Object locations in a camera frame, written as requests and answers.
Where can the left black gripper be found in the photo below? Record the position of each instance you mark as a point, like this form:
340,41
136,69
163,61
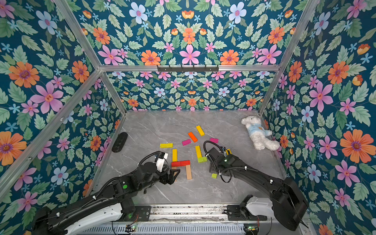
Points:
170,180

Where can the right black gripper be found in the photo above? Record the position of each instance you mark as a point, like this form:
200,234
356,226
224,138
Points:
214,163

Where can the red block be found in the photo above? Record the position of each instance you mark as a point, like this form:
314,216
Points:
185,163
176,164

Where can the natural wood block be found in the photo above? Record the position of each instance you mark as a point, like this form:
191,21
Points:
188,172
176,172

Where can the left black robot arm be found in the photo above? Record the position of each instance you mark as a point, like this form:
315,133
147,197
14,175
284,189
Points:
112,202

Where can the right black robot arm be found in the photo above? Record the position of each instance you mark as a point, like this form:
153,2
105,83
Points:
285,202

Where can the magenta block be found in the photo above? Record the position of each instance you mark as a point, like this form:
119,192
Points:
214,140
186,142

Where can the yellow flat block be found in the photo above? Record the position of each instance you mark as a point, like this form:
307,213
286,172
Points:
168,145

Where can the long orange block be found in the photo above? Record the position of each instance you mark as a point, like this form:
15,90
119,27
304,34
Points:
193,137

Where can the white teddy bear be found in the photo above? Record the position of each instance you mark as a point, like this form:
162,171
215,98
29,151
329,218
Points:
258,134

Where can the black oval case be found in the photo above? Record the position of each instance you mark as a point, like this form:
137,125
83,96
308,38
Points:
119,142

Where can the metal base rail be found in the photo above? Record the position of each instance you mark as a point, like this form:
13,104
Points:
219,212

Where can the black hook rail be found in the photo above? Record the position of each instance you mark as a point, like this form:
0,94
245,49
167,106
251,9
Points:
193,68

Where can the horizontal aluminium frame bar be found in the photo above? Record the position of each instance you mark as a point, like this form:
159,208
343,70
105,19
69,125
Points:
112,68

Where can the left aluminium frame bar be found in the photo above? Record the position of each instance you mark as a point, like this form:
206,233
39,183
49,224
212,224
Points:
10,177

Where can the aluminium frame post back right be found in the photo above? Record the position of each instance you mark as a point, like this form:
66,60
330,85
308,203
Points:
307,14

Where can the aluminium frame post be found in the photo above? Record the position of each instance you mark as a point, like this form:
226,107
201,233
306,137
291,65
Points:
76,29
307,14

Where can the aluminium frame post back left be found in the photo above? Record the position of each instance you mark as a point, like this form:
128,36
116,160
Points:
76,29

